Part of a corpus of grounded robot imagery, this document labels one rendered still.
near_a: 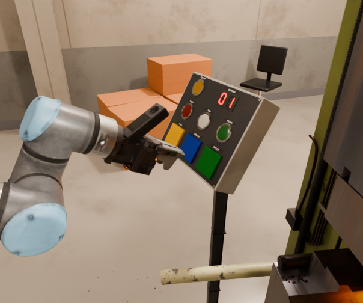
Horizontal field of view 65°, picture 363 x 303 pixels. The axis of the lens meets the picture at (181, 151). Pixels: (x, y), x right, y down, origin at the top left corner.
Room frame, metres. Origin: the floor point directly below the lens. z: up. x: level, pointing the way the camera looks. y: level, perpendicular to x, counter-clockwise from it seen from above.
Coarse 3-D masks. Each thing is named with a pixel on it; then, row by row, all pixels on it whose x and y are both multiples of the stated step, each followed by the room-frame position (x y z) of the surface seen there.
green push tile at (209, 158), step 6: (204, 150) 0.74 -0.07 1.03; (210, 150) 0.72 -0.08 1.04; (204, 156) 0.72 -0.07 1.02; (210, 156) 0.71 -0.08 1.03; (216, 156) 0.69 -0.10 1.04; (222, 156) 0.69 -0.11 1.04; (198, 162) 0.73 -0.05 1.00; (204, 162) 0.71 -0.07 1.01; (210, 162) 0.69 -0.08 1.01; (216, 162) 0.68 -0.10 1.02; (198, 168) 0.71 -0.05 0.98; (204, 168) 0.70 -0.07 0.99; (210, 168) 0.68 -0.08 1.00; (216, 168) 0.68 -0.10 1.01; (204, 174) 0.68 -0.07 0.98; (210, 174) 0.67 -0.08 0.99
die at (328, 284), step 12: (324, 252) 0.40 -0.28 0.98; (336, 252) 0.40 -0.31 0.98; (312, 264) 0.40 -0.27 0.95; (324, 264) 0.37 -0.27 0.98; (336, 264) 0.37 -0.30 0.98; (348, 264) 0.37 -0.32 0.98; (360, 264) 0.37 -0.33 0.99; (312, 276) 0.39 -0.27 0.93; (324, 276) 0.36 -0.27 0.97; (336, 276) 0.34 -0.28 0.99; (348, 276) 0.34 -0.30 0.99; (360, 276) 0.34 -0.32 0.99; (324, 288) 0.35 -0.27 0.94; (336, 288) 0.33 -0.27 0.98; (360, 288) 0.31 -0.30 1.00
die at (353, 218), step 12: (336, 180) 0.41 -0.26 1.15; (348, 180) 0.39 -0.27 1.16; (336, 192) 0.40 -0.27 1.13; (348, 192) 0.37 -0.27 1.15; (336, 204) 0.39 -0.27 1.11; (348, 204) 0.36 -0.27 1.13; (360, 204) 0.34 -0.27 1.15; (336, 216) 0.38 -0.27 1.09; (348, 216) 0.35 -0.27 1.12; (360, 216) 0.33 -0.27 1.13; (336, 228) 0.37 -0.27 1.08; (348, 228) 0.35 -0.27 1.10; (360, 228) 0.33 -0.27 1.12; (348, 240) 0.34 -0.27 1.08; (360, 240) 0.32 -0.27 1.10; (360, 252) 0.31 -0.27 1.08
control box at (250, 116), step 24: (192, 96) 0.92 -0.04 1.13; (216, 96) 0.84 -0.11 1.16; (240, 96) 0.77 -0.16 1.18; (192, 120) 0.86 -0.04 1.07; (216, 120) 0.78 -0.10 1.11; (240, 120) 0.72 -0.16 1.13; (264, 120) 0.71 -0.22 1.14; (216, 144) 0.73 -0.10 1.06; (240, 144) 0.67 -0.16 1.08; (192, 168) 0.74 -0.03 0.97; (240, 168) 0.68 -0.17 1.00
